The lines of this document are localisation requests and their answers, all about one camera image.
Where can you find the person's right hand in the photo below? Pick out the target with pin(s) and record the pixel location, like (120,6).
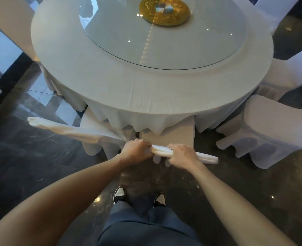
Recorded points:
(183,157)

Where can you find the person's left hand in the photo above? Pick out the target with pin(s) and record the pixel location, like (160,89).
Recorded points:
(134,152)

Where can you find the person's right fingers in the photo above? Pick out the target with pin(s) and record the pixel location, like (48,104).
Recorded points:
(177,148)

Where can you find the person's left fingers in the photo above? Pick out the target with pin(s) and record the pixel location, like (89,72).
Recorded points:
(140,143)

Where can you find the white cloth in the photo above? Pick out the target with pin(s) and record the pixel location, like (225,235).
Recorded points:
(71,131)

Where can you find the person's left forearm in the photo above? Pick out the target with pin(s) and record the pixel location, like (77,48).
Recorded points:
(63,199)

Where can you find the person's right forearm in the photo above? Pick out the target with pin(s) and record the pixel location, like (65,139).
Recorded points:
(232,204)

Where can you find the white round tablecloth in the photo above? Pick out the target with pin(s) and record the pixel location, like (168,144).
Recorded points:
(140,94)

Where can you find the person's right black white shoe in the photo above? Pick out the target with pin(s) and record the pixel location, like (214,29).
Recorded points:
(160,199)

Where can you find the person's black white shoe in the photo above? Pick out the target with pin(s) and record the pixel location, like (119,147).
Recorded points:
(119,194)
(160,199)

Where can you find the person's left black white shoe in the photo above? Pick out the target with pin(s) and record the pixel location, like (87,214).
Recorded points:
(119,194)

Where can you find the person's blue grey trousers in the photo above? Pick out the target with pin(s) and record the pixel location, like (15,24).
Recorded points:
(145,228)

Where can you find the round glass turntable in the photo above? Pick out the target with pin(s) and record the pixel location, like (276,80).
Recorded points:
(171,46)

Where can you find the gold turntable base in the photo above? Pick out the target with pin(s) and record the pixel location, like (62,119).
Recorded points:
(163,10)

